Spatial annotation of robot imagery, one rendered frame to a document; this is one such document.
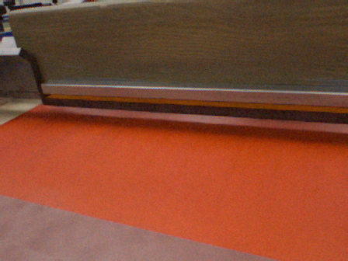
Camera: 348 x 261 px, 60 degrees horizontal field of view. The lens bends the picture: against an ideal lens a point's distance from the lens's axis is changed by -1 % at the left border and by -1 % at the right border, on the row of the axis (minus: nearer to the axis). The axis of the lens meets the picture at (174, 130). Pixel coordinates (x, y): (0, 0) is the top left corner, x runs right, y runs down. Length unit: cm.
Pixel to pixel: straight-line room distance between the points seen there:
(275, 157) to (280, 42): 8
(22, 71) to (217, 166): 21
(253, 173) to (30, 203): 14
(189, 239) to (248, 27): 14
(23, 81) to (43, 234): 19
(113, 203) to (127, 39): 13
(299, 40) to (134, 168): 14
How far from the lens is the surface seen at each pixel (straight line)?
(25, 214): 21
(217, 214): 17
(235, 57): 23
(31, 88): 33
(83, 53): 29
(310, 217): 18
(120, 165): 22
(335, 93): 22
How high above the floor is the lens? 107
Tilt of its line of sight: 27 degrees down
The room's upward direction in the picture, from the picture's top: 7 degrees counter-clockwise
